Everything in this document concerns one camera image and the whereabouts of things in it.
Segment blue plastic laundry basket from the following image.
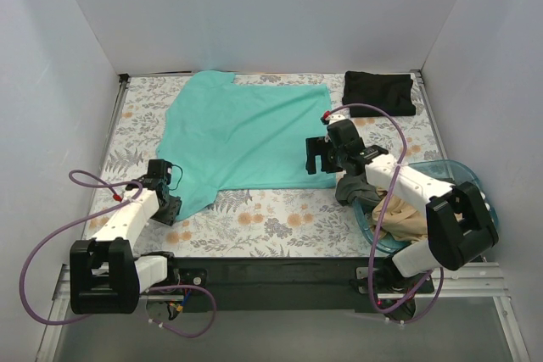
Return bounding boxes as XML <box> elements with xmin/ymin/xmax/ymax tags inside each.
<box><xmin>352</xmin><ymin>159</ymin><xmax>483</xmax><ymax>253</ymax></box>

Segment floral table cloth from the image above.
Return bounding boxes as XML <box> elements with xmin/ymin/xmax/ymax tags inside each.
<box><xmin>101</xmin><ymin>72</ymin><xmax>444</xmax><ymax>257</ymax></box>

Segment folded black t shirt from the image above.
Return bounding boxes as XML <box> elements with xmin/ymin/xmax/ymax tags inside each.
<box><xmin>342</xmin><ymin>71</ymin><xmax>416</xmax><ymax>117</ymax></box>

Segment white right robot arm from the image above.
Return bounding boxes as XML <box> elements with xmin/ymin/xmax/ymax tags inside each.
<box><xmin>305</xmin><ymin>113</ymin><xmax>499</xmax><ymax>292</ymax></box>

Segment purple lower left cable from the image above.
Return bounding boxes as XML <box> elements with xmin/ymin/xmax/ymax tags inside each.
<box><xmin>146</xmin><ymin>285</ymin><xmax>217</xmax><ymax>340</ymax></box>

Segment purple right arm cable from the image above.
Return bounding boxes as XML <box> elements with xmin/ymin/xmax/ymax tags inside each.
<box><xmin>324</xmin><ymin>103</ymin><xmax>445</xmax><ymax>326</ymax></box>

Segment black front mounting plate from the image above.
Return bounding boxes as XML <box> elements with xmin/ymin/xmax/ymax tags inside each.
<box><xmin>131</xmin><ymin>256</ymin><xmax>438</xmax><ymax>315</ymax></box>

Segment white t shirt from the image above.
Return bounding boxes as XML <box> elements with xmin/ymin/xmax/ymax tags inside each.
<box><xmin>479</xmin><ymin>190</ymin><xmax>493</xmax><ymax>213</ymax></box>

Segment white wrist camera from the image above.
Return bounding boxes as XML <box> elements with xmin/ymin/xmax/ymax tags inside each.
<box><xmin>321</xmin><ymin>111</ymin><xmax>346</xmax><ymax>126</ymax></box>
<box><xmin>112</xmin><ymin>185</ymin><xmax>143</xmax><ymax>203</ymax></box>

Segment grey t shirt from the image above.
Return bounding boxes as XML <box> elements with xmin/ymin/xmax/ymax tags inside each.
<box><xmin>335</xmin><ymin>174</ymin><xmax>381</xmax><ymax>207</ymax></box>

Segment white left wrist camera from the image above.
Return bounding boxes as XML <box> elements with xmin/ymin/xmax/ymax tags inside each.
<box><xmin>112</xmin><ymin>185</ymin><xmax>143</xmax><ymax>203</ymax></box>

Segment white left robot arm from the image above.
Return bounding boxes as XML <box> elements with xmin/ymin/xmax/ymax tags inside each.
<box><xmin>70</xmin><ymin>159</ymin><xmax>182</xmax><ymax>315</ymax></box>

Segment teal t shirt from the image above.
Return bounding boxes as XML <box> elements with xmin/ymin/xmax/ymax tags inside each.
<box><xmin>156</xmin><ymin>70</ymin><xmax>336</xmax><ymax>220</ymax></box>

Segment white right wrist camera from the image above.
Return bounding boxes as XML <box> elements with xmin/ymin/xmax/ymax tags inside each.
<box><xmin>321</xmin><ymin>111</ymin><xmax>346</xmax><ymax>126</ymax></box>

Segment beige t shirt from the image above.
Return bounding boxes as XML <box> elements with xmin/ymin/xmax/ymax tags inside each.
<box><xmin>378</xmin><ymin>196</ymin><xmax>428</xmax><ymax>242</ymax></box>

